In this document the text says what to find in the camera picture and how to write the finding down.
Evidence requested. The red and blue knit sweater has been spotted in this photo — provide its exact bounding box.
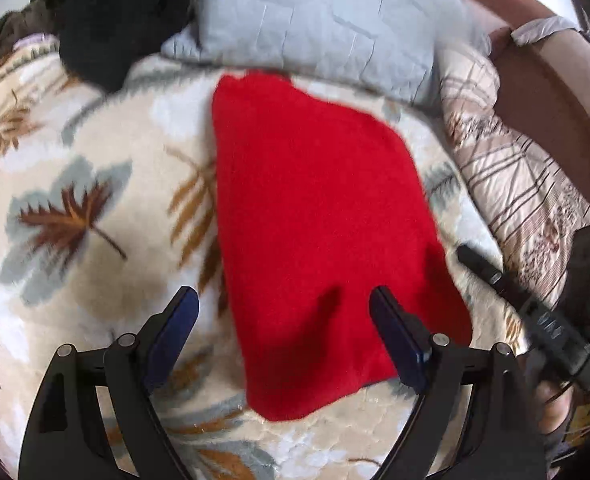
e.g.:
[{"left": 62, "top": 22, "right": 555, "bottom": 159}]
[{"left": 211, "top": 73, "right": 473, "bottom": 422}]

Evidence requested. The right hand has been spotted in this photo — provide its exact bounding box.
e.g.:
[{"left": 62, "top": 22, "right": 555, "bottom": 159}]
[{"left": 535, "top": 380, "right": 574, "bottom": 434}]

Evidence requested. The beige striped floral pillow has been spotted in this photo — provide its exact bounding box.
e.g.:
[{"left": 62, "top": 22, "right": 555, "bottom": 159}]
[{"left": 436, "top": 41, "right": 590, "bottom": 304}]

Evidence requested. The cream leaf-pattern fleece blanket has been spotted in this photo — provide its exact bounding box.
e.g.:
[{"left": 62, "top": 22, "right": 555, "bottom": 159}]
[{"left": 0, "top": 34, "right": 536, "bottom": 480}]

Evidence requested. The light grey quilted pillow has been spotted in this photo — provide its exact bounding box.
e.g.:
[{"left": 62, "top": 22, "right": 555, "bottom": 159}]
[{"left": 161, "top": 0, "right": 490, "bottom": 110}]

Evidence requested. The black garment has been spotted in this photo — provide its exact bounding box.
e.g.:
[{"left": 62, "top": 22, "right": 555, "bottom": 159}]
[{"left": 46, "top": 0, "right": 193, "bottom": 93}]

